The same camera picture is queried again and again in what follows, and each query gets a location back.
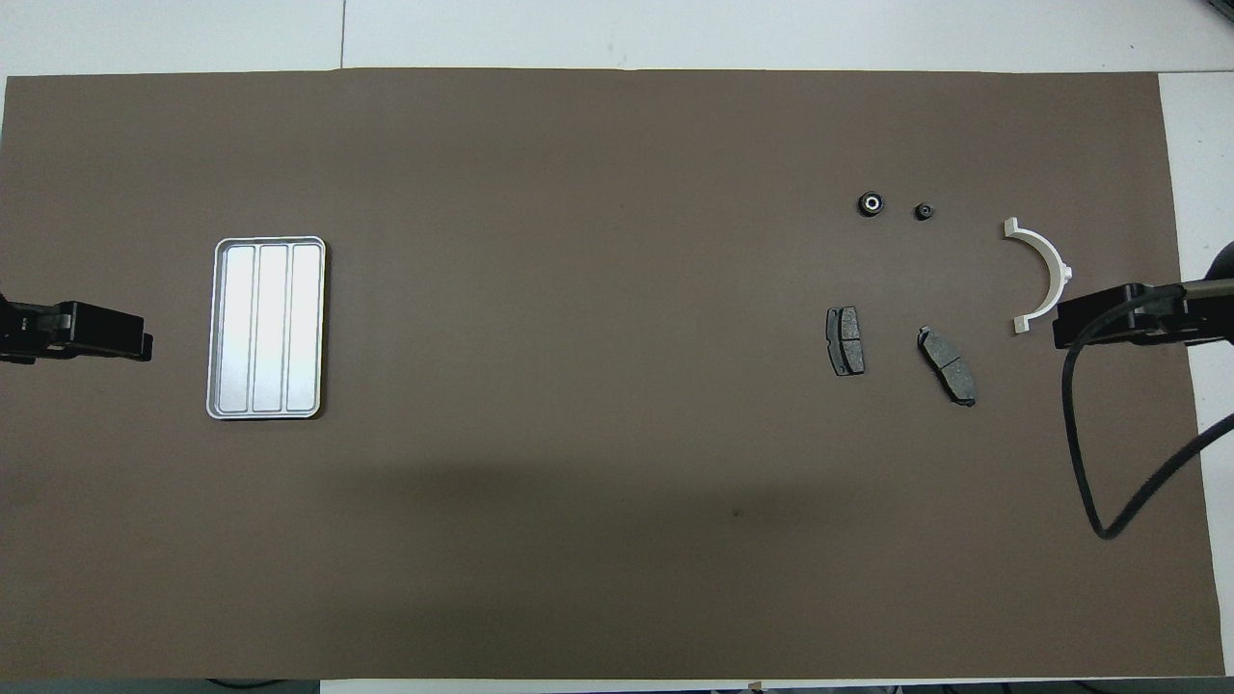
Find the long grey brake pad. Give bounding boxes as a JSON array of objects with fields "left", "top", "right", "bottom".
[{"left": 916, "top": 325, "right": 979, "bottom": 408}]

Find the short grey brake pad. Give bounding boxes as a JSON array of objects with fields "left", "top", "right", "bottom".
[{"left": 825, "top": 306, "right": 867, "bottom": 378}]

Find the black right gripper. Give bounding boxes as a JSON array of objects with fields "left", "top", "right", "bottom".
[{"left": 1053, "top": 239, "right": 1234, "bottom": 350}]

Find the silver metal tray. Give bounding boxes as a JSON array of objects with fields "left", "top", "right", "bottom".
[{"left": 205, "top": 235, "right": 328, "bottom": 421}]

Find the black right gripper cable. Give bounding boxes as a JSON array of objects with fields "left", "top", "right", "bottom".
[{"left": 1060, "top": 278, "right": 1234, "bottom": 539}]

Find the white semicircular bracket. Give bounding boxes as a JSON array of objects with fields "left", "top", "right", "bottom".
[{"left": 1003, "top": 217, "right": 1073, "bottom": 335}]

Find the brown table mat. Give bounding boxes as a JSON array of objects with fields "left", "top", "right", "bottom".
[{"left": 0, "top": 67, "right": 1227, "bottom": 681}]

